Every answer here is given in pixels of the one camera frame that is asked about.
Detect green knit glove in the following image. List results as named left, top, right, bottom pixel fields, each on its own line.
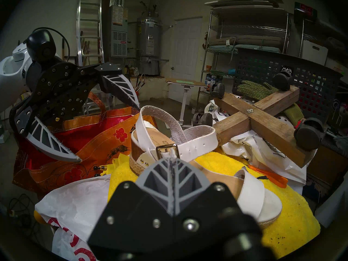
left=237, top=80, right=304, bottom=126

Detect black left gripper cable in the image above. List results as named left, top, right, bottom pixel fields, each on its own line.
left=33, top=27, right=70, bottom=62

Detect olive seat cushion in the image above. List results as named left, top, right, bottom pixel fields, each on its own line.
left=208, top=35, right=283, bottom=49

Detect grey furnace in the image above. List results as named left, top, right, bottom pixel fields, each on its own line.
left=110, top=5, right=128, bottom=57

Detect white printed plastic bag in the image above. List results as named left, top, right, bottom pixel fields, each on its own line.
left=208, top=100, right=317, bottom=185

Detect chrome wire shelf rack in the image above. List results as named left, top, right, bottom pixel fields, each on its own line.
left=288, top=10, right=348, bottom=73
left=201, top=10, right=291, bottom=95

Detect white flat boards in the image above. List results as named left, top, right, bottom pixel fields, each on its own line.
left=204, top=0, right=284, bottom=9

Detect white panel door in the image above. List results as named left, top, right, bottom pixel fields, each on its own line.
left=168, top=17, right=204, bottom=85

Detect grey water heater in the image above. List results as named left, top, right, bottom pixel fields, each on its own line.
left=137, top=16, right=161, bottom=76

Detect wooden cross caster dolly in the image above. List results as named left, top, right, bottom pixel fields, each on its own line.
left=192, top=72, right=325, bottom=168

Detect orange scissors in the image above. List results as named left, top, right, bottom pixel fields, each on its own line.
left=247, top=165, right=288, bottom=189

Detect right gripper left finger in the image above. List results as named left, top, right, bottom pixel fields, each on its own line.
left=88, top=158, right=174, bottom=246

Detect white storage bin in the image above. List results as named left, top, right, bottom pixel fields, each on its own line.
left=300, top=40, right=328, bottom=66

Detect red snowman sign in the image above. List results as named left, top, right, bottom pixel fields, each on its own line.
left=294, top=2, right=318, bottom=21

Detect black mesh basket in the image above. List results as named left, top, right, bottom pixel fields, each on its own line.
left=232, top=48, right=344, bottom=122

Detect aluminium ladder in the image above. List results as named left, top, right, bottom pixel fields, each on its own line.
left=76, top=0, right=105, bottom=66

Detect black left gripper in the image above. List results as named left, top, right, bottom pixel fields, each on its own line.
left=15, top=61, right=140, bottom=162

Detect white strap wedge sandal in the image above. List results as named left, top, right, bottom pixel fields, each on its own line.
left=129, top=105, right=283, bottom=229

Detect red orange tote bag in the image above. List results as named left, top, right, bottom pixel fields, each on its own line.
left=12, top=92, right=158, bottom=194

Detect white red plastic bag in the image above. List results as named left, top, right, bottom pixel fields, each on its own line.
left=34, top=175, right=112, bottom=261

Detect yellow towel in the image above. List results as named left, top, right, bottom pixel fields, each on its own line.
left=107, top=152, right=321, bottom=259

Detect pale teal seat cushion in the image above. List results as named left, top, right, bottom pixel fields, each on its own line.
left=207, top=44, right=282, bottom=54

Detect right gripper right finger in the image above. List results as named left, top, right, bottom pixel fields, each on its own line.
left=174, top=158, right=257, bottom=246

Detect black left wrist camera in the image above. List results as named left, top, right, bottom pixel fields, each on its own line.
left=26, top=29, right=57, bottom=63

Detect wood top rolling table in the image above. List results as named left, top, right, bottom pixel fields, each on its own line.
left=165, top=78, right=210, bottom=128

